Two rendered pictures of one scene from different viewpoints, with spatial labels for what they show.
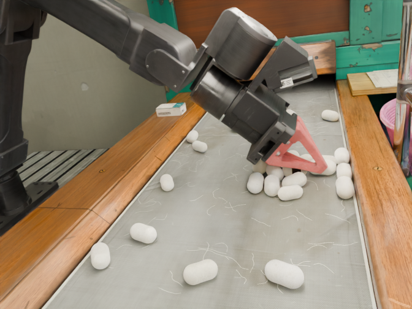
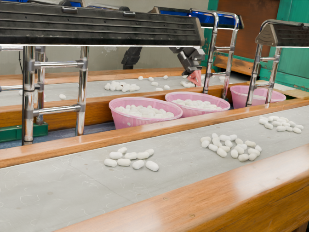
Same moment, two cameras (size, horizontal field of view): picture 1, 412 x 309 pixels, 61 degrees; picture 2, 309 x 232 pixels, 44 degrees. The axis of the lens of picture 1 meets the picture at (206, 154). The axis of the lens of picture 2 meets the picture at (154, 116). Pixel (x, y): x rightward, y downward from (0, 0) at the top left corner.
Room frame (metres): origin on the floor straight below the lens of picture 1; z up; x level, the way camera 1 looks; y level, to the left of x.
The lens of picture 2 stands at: (-1.37, -0.80, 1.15)
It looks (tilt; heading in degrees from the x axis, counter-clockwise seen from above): 17 degrees down; 26
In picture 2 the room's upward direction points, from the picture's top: 7 degrees clockwise
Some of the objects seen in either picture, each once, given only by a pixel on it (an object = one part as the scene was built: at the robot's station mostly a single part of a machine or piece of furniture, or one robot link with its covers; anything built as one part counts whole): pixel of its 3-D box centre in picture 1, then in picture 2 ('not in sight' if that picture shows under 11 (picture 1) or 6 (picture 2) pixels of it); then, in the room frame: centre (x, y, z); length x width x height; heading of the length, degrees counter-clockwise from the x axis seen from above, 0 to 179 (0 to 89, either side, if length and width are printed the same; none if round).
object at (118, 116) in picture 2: not in sight; (144, 119); (-0.19, -0.18, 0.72); 0.27 x 0.27 x 0.10
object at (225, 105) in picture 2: not in sight; (195, 111); (0.08, -0.27, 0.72); 0.27 x 0.27 x 0.10
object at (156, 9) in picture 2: not in sight; (201, 18); (0.43, -0.10, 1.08); 0.62 x 0.08 x 0.07; 160
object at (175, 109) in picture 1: (171, 109); not in sight; (0.77, 0.06, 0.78); 0.06 x 0.04 x 0.02; 70
